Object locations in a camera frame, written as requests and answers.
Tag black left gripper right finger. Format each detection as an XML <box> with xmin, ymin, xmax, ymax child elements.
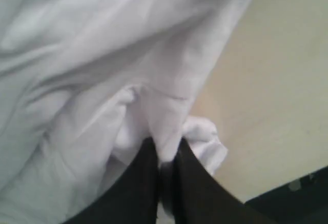
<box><xmin>160</xmin><ymin>138</ymin><xmax>256</xmax><ymax>223</ymax></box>

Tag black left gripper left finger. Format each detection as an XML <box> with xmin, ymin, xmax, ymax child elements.
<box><xmin>66</xmin><ymin>137</ymin><xmax>159</xmax><ymax>224</ymax></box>

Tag white t-shirt with red lettering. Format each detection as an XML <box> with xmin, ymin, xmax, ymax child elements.
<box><xmin>1</xmin><ymin>0</ymin><xmax>252</xmax><ymax>223</ymax></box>

